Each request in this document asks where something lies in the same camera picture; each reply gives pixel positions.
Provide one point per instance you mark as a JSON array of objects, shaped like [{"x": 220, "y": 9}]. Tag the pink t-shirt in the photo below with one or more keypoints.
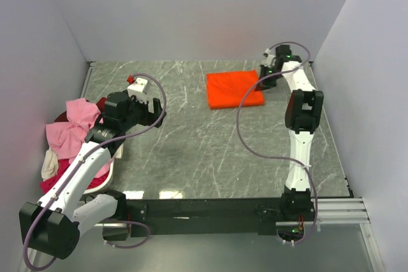
[{"x": 66, "y": 138}]

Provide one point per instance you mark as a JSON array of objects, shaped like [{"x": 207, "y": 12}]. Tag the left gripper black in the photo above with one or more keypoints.
[{"x": 149, "y": 118}]

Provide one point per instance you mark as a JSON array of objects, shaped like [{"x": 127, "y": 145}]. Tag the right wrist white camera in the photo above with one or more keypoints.
[{"x": 269, "y": 58}]

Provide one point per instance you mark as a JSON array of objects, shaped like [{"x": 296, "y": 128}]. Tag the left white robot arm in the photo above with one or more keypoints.
[{"x": 55, "y": 223}]

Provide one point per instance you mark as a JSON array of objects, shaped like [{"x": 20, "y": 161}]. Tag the magenta t-shirt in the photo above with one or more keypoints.
[{"x": 63, "y": 166}]

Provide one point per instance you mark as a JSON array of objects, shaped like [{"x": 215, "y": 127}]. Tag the orange t-shirt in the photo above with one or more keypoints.
[{"x": 226, "y": 90}]

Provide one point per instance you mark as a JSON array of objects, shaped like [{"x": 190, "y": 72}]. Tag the aluminium extrusion rail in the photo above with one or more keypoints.
[{"x": 342, "y": 211}]

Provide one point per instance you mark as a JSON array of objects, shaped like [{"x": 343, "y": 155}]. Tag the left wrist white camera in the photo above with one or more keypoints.
[{"x": 138, "y": 88}]

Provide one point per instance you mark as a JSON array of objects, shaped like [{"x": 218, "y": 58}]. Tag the wrist white camera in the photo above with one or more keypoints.
[
  {"x": 138, "y": 88},
  {"x": 269, "y": 58}
]

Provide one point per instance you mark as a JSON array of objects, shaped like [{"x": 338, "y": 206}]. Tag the white laundry basket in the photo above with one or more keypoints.
[{"x": 102, "y": 183}]

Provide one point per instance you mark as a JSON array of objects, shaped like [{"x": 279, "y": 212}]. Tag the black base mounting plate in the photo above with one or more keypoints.
[{"x": 215, "y": 216}]

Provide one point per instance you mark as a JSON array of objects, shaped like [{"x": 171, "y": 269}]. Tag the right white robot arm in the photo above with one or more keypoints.
[{"x": 302, "y": 118}]

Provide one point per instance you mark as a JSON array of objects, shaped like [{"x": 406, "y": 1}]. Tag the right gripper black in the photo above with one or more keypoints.
[{"x": 264, "y": 84}]

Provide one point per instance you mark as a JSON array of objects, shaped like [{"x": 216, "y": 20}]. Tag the cream t-shirt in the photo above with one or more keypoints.
[{"x": 50, "y": 165}]

